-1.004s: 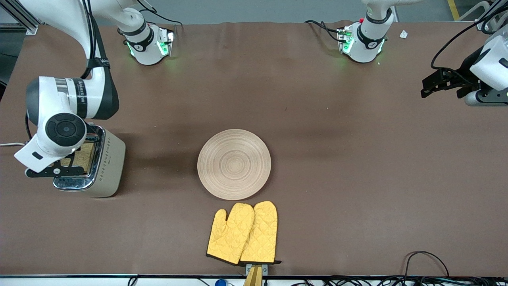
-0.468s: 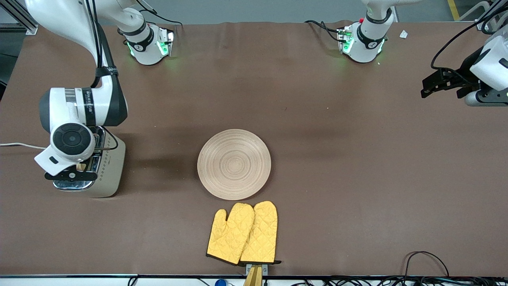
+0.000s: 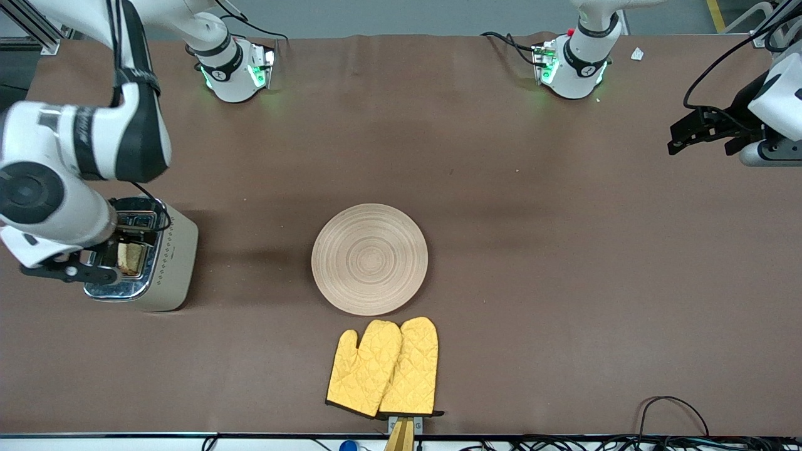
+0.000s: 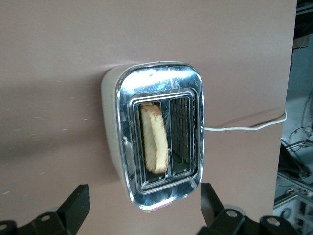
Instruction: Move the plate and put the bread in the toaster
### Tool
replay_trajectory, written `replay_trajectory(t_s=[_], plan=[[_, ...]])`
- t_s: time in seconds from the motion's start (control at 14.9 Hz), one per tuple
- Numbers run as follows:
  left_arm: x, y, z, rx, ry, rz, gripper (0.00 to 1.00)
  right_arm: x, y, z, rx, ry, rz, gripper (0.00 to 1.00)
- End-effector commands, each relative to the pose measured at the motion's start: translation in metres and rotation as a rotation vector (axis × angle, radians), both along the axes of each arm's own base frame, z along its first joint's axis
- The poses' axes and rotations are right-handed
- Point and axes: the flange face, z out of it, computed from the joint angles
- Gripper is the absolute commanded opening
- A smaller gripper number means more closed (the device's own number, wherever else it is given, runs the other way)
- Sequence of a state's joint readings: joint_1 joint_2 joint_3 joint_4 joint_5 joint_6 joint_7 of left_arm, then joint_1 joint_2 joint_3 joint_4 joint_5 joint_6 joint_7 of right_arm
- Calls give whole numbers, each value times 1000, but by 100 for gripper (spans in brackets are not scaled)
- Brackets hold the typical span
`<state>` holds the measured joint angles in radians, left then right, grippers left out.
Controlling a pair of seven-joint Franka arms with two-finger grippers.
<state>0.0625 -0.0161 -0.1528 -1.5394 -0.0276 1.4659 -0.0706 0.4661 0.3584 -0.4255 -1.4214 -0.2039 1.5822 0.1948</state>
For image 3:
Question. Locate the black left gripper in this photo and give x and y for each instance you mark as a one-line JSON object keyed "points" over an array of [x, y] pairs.
{"points": [[737, 111]]}

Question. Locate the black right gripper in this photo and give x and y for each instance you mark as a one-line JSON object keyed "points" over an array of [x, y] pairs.
{"points": [[109, 255]]}

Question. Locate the bread slice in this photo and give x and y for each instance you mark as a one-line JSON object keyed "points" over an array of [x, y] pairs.
{"points": [[130, 260]]}

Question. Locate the round wooden plate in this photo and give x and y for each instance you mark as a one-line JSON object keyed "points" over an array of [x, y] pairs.
{"points": [[369, 260]]}

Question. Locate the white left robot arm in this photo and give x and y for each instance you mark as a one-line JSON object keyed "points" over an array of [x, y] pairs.
{"points": [[579, 69]]}

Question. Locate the beige and chrome toaster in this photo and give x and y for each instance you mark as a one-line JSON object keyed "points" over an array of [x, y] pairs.
{"points": [[175, 257]]}

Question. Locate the small white paper scrap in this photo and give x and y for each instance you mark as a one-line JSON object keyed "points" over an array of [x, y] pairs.
{"points": [[637, 54]]}

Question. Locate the brown table cover sheet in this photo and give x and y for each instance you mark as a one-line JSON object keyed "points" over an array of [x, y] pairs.
{"points": [[501, 156]]}

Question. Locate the yellow quilted oven mitt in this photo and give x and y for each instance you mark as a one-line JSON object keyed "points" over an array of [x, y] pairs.
{"points": [[413, 363], [360, 369]]}

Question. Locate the small blue round object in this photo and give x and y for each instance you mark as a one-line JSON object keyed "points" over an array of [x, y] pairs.
{"points": [[348, 446]]}

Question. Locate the aluminium frame profile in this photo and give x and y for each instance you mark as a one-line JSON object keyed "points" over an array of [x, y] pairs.
{"points": [[31, 28], [777, 25]]}

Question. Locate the wooden post with metal bracket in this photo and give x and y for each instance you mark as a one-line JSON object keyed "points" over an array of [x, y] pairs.
{"points": [[401, 435]]}

